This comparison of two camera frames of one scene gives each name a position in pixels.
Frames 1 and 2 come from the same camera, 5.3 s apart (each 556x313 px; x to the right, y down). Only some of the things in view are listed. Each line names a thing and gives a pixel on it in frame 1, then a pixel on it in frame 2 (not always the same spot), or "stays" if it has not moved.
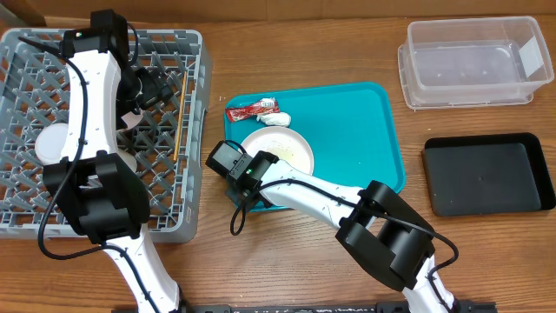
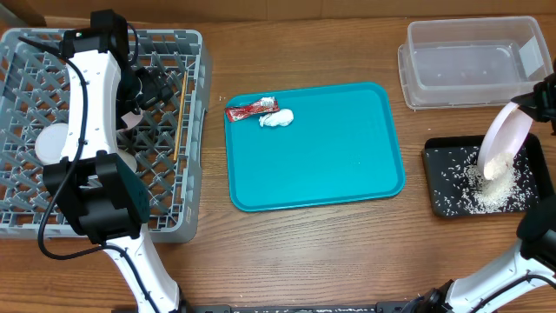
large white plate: [284, 143] -> [502, 139]
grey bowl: [50, 142] stays
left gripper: [161, 89] stays
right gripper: [242, 194] -> [539, 103]
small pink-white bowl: [132, 119] stays
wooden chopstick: [181, 116] stays
